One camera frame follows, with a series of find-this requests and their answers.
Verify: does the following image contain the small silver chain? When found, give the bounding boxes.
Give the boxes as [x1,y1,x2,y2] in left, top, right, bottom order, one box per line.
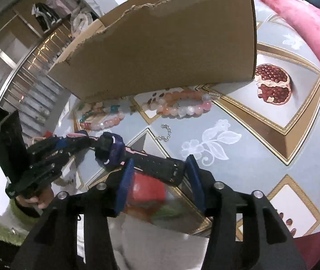
[154,123,173,143]

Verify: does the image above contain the multicolour bead bracelet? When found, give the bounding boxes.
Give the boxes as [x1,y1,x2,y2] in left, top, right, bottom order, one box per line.
[78,102,126,131]

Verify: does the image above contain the hanging clothes on rack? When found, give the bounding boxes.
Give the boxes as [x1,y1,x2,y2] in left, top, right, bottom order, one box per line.
[31,0,79,33]

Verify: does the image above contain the purple kids smart watch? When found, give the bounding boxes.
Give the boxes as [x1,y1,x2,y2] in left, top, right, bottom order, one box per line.
[65,130,185,187]

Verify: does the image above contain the brown cardboard box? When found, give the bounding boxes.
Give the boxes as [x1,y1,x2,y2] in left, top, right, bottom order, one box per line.
[49,0,256,102]

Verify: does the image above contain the person left hand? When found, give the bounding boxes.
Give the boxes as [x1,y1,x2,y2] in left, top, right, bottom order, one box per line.
[15,186,54,209]

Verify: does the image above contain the pink orange bead bracelet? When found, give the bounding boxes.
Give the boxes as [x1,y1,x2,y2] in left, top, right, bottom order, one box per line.
[141,90,213,118]

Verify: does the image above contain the white fluffy towel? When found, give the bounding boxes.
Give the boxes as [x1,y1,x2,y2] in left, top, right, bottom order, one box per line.
[75,216,214,270]

